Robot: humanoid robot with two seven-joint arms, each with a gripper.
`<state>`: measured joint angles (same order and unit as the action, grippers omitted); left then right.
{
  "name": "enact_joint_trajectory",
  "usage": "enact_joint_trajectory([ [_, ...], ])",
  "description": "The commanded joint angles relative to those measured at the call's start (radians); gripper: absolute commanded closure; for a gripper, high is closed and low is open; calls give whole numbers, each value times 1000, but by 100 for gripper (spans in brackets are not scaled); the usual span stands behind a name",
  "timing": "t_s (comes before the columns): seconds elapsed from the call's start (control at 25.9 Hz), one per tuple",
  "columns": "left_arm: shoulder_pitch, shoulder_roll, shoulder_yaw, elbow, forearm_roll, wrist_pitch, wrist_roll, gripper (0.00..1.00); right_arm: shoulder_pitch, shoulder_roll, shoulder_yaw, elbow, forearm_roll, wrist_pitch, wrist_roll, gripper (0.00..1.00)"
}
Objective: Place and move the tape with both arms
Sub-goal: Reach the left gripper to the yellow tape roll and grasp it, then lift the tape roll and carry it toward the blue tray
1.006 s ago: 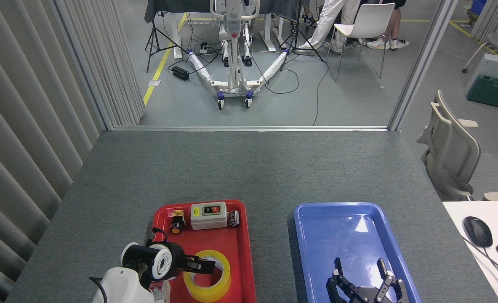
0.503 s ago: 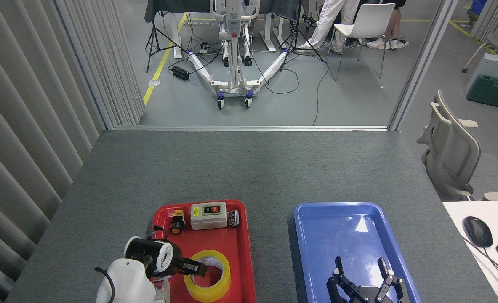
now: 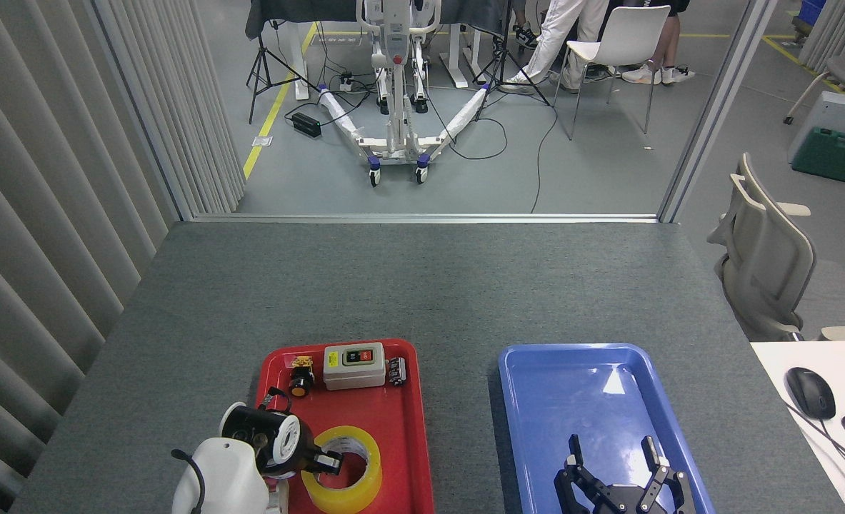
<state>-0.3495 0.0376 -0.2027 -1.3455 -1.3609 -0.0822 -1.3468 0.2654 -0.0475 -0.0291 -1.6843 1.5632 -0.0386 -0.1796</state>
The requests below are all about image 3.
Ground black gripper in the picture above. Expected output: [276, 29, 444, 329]
[272, 421, 344, 478]
[554, 434, 694, 514]

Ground yellow tape roll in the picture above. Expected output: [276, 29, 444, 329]
[301, 426, 383, 514]

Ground white plastic block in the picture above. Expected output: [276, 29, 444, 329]
[265, 478, 291, 514]

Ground red plastic tray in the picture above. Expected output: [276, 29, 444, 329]
[240, 338, 435, 514]

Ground orange push button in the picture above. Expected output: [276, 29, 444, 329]
[288, 356, 316, 398]

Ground blue plastic tray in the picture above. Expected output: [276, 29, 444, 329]
[499, 343, 716, 514]

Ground white desk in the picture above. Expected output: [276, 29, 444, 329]
[751, 341, 845, 514]

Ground black computer mouse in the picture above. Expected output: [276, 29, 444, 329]
[784, 366, 837, 420]

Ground beige office chair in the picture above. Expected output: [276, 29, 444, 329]
[706, 152, 817, 342]

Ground white stand on wheels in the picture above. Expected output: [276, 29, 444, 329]
[316, 0, 494, 188]

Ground grey vertical blinds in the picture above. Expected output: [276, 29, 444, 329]
[0, 0, 246, 514]

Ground green case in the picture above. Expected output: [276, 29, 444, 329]
[792, 126, 845, 185]

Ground person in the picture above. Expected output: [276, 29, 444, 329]
[497, 0, 609, 95]
[586, 0, 696, 85]

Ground black tripod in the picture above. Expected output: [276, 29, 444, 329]
[472, 0, 553, 122]
[246, 18, 321, 126]

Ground desk with black cloth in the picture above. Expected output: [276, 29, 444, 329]
[245, 0, 516, 101]

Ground white chair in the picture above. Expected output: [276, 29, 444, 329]
[553, 5, 671, 141]

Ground blue bin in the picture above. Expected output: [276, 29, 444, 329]
[794, 0, 828, 40]

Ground grey switch box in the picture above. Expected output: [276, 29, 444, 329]
[323, 342, 386, 391]

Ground black mouse cable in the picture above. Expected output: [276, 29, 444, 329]
[779, 400, 845, 480]

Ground silver table rail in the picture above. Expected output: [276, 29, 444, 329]
[192, 213, 660, 223]

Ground black floor cable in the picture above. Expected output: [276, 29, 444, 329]
[529, 107, 560, 215]

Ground silver post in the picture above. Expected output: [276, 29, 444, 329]
[656, 0, 780, 223]

